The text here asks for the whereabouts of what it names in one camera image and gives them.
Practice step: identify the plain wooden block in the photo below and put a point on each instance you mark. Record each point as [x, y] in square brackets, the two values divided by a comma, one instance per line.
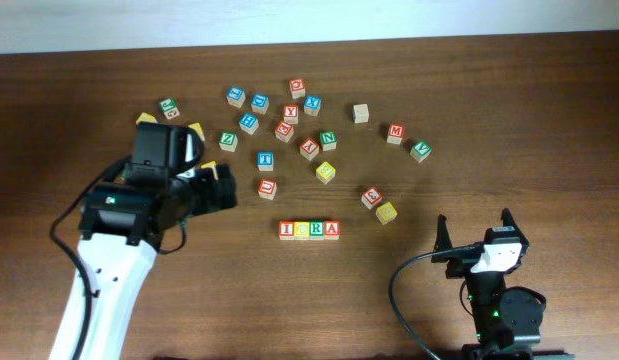
[360, 113]

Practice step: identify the green N block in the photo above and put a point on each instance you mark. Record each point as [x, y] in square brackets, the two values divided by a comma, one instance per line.
[328, 140]

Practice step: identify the red M block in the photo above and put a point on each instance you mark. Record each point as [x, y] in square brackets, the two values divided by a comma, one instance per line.
[395, 134]

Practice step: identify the blue D block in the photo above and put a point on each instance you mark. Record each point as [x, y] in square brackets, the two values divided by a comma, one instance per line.
[260, 103]

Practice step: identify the green V block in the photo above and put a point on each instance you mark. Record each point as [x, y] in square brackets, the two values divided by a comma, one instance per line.
[420, 151]

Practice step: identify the red E block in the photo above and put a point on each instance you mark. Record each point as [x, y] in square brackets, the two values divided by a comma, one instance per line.
[284, 131]

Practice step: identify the red y block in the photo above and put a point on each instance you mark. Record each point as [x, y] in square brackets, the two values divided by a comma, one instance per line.
[309, 149]
[291, 114]

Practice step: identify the red I block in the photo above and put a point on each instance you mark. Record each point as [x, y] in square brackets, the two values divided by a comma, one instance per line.
[286, 230]

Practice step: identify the red U block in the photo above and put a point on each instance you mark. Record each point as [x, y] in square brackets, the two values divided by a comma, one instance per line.
[267, 189]

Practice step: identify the yellow block centre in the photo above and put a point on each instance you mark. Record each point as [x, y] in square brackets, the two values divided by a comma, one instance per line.
[325, 172]

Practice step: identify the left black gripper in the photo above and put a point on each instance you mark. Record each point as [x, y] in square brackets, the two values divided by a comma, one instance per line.
[210, 199]

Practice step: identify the green R block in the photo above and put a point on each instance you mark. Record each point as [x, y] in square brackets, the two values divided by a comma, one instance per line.
[317, 230]

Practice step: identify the red 3 block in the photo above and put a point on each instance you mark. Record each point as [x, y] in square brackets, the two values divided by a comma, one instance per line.
[371, 197]

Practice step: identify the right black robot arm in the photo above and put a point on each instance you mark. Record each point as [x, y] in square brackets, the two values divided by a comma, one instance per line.
[507, 319]

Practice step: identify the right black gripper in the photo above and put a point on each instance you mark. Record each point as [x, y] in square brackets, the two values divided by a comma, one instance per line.
[460, 263]

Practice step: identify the red Y block upper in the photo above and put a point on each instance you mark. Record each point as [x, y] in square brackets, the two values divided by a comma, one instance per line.
[291, 114]

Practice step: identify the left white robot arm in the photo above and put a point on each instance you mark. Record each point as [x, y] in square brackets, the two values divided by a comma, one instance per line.
[121, 233]

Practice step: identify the red Y block lower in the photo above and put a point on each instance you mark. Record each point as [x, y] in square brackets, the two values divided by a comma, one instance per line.
[309, 149]

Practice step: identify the blue T block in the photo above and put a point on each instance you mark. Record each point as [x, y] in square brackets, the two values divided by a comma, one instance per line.
[265, 161]

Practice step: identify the yellow C block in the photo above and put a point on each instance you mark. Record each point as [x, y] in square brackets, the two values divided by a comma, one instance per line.
[301, 230]

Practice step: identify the yellow S block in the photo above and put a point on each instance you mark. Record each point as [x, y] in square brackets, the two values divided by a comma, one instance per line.
[212, 165]

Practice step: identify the yellow block right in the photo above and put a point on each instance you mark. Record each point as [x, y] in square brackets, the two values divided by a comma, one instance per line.
[386, 213]

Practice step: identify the red A block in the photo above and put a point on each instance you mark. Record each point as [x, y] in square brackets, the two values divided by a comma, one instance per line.
[332, 230]

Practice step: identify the yellow block upper left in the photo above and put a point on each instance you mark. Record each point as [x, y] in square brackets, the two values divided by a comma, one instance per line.
[198, 129]

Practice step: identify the yellow block far left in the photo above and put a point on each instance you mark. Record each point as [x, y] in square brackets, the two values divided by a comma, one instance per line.
[145, 117]

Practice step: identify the green Z block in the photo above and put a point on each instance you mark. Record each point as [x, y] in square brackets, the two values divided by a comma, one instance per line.
[228, 141]

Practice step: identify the blue H block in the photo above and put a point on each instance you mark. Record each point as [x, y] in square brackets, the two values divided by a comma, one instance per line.
[249, 123]

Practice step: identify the red C block top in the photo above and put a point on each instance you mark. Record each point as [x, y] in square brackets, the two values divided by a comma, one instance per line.
[297, 88]

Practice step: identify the green J block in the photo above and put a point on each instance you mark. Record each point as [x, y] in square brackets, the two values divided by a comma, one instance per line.
[169, 108]

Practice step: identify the blue X block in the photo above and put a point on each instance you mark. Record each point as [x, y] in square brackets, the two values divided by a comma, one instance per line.
[312, 105]

